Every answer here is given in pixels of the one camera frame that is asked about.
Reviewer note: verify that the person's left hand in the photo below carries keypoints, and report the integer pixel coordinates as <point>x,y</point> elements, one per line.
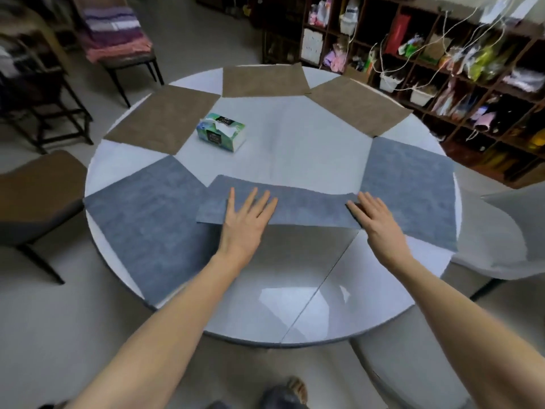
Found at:
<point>245,234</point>

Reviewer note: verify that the person's right hand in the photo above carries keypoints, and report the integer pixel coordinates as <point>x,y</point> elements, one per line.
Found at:
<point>381,234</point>

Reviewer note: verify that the blue grey placemat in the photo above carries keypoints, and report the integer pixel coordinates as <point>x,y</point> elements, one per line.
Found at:
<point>144,225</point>
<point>408,187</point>
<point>306,204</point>

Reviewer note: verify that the brown placemat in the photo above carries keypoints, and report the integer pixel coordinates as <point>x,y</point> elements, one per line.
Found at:
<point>162,119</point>
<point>362,106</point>
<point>264,80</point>

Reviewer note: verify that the person's right forearm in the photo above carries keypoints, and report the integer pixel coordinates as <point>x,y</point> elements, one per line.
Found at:
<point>468,336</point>

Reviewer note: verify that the person's left forearm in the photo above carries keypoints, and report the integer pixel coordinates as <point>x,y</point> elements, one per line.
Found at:
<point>162,336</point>

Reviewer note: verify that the round grey marble table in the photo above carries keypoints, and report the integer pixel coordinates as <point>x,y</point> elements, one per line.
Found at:
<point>289,132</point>

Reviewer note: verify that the person's right foot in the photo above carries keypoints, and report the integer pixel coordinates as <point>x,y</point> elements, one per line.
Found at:
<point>298,389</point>

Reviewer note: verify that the blue green tissue pack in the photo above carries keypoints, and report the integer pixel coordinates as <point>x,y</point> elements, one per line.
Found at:
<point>221,132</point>

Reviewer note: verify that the grey chair with stitched back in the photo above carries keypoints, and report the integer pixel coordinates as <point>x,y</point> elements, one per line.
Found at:
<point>498,238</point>

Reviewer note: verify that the brown wooden cubby shelf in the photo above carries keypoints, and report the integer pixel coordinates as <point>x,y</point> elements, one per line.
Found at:
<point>481,136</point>

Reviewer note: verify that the white plastic basket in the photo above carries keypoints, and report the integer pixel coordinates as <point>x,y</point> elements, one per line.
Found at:
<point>421,97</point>
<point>389,84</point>

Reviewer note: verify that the small brown open box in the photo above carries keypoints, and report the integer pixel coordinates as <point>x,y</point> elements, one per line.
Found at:
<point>357,74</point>

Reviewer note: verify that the pink cloth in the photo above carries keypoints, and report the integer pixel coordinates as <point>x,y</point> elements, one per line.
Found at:
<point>334,59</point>

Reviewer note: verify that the yellow liquid bottle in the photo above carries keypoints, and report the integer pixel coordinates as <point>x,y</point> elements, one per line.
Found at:
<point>537,140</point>

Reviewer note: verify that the white paper roll pack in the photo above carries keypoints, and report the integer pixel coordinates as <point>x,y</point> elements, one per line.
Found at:
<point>311,46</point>

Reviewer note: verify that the yellow green bag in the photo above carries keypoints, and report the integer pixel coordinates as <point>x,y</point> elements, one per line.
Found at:
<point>483,61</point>

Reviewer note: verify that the red bag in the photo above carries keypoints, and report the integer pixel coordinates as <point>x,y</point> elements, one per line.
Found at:
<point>398,34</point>

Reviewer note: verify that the dark wooden railed cabinet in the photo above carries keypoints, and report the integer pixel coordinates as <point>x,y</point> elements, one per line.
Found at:
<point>283,34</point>

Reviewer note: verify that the tan chair with black legs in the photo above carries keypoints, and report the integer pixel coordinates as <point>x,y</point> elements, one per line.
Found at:
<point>127,63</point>

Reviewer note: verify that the brown leather chair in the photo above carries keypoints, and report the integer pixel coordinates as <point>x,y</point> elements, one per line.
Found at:
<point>38,191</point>

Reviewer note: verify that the salmon folded towel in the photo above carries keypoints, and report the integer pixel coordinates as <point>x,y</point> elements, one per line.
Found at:
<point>123,53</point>

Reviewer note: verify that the pink bottle pack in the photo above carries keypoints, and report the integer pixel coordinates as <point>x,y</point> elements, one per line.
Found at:
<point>320,12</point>

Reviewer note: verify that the magenta folded towel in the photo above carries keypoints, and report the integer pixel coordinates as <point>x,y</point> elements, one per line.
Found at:
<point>113,40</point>

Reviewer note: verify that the dark wooden rocking chair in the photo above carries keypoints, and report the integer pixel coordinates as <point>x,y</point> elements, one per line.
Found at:
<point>47,102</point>

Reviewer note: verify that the white flat device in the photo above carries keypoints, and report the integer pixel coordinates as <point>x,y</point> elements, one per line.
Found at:
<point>494,8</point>

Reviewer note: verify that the purple striped folded towel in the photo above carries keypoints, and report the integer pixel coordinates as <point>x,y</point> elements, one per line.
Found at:
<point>110,19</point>

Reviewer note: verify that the white storage box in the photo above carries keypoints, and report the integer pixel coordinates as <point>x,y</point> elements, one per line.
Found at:
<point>523,6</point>

